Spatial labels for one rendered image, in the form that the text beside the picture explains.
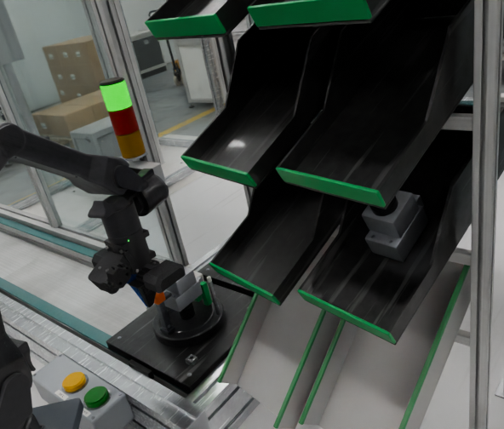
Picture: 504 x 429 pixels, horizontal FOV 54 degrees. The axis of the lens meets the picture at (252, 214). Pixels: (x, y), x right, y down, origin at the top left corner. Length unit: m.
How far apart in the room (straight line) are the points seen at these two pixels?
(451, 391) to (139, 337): 0.57
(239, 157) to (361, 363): 0.32
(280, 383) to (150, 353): 0.30
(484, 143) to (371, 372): 0.33
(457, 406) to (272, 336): 0.34
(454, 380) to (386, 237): 0.44
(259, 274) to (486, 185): 0.30
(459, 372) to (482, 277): 0.40
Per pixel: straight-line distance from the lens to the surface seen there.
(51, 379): 1.03
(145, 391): 0.92
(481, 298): 0.64
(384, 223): 0.57
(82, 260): 1.49
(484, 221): 0.57
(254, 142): 0.60
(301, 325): 0.75
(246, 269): 0.68
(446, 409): 0.93
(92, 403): 0.92
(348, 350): 0.72
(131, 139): 1.04
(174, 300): 0.93
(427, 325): 0.68
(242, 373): 0.81
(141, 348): 0.98
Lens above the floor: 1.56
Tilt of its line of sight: 26 degrees down
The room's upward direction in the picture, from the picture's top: 12 degrees counter-clockwise
